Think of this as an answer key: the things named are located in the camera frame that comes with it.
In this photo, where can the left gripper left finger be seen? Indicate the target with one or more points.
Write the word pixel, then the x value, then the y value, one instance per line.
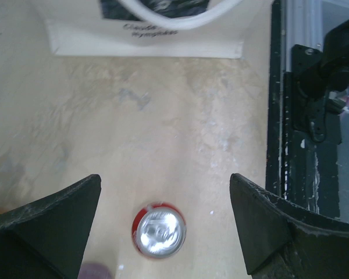
pixel 47 238

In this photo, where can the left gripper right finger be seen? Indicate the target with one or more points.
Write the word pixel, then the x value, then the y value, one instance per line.
pixel 280 239

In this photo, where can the red cola can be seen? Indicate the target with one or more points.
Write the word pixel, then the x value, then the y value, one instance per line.
pixel 158 230

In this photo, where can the canvas tote bag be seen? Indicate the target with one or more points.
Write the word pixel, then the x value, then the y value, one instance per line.
pixel 199 29

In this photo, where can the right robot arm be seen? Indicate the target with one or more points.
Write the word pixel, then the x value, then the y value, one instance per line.
pixel 318 72

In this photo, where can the purple soda can right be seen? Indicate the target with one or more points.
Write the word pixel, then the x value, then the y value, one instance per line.
pixel 92 270

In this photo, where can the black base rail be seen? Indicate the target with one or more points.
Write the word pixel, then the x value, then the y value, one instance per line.
pixel 308 141

